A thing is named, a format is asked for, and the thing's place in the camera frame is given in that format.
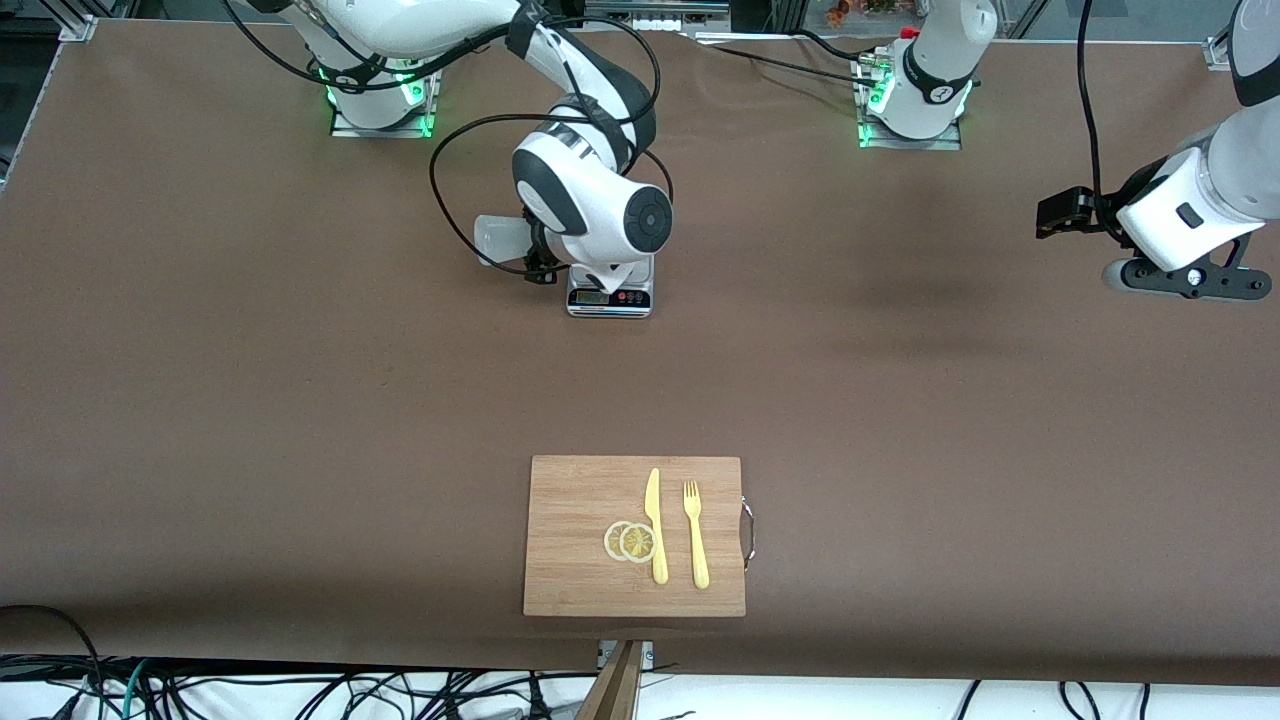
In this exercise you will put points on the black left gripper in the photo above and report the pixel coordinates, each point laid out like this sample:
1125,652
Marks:
1104,213

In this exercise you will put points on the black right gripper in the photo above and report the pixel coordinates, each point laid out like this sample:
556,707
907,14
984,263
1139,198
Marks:
537,260

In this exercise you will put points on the translucent sauce bottle orange cap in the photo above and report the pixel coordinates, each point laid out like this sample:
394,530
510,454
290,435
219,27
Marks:
497,240

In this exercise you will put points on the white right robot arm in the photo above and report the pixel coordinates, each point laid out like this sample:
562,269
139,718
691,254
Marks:
590,200

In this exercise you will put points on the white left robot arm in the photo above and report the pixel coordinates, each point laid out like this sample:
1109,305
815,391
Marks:
935,90

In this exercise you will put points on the silver digital kitchen scale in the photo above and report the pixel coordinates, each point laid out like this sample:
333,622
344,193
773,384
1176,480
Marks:
600,305

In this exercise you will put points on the white power strip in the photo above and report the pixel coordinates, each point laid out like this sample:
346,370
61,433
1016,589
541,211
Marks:
655,22

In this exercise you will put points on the yellow plastic knife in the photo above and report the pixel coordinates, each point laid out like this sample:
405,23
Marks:
653,500

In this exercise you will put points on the wooden cutting board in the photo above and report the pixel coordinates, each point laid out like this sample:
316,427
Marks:
570,540

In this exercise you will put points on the lemon slice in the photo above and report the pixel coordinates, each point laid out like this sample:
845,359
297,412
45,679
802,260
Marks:
637,542
611,541

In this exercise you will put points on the yellow plastic fork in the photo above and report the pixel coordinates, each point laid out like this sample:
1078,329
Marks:
698,550

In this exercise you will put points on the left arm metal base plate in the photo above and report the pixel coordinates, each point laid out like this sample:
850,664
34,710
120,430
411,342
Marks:
910,144

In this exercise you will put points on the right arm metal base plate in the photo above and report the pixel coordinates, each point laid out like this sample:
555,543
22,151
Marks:
380,132

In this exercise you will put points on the aluminium frame corner bracket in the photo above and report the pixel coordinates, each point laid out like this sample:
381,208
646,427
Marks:
1218,52
78,28

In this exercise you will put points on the small metal bracket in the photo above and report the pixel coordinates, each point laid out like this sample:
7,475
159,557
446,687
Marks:
648,652

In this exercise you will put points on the wooden post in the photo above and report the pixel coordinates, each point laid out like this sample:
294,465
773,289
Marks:
612,695

